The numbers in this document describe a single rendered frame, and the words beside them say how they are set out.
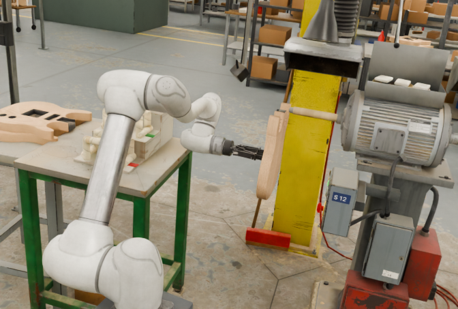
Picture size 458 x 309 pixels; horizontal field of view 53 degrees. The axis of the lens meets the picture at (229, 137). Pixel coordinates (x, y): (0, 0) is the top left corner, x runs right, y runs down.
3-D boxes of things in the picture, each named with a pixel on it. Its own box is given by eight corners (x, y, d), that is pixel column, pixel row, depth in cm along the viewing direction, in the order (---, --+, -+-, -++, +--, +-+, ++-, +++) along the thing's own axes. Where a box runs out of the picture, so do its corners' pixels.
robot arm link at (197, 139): (206, 151, 209) (214, 124, 213) (174, 144, 213) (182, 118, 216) (211, 157, 220) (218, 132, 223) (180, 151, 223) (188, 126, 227)
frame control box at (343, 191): (382, 230, 186) (397, 172, 177) (384, 261, 167) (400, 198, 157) (322, 216, 192) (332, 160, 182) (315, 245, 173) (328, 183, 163)
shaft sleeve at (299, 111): (337, 112, 189) (337, 119, 188) (337, 116, 192) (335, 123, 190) (294, 105, 193) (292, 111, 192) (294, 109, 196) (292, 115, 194)
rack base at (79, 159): (145, 160, 210) (145, 158, 209) (129, 174, 196) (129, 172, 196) (91, 149, 216) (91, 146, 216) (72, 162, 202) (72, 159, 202)
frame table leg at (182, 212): (183, 288, 270) (193, 146, 236) (180, 295, 265) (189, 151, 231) (174, 286, 271) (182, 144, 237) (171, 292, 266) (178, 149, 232)
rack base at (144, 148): (160, 148, 224) (161, 130, 221) (145, 161, 209) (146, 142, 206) (110, 137, 230) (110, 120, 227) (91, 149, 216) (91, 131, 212)
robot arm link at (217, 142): (208, 155, 213) (220, 158, 211) (210, 136, 211) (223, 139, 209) (214, 151, 221) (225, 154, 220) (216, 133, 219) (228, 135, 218)
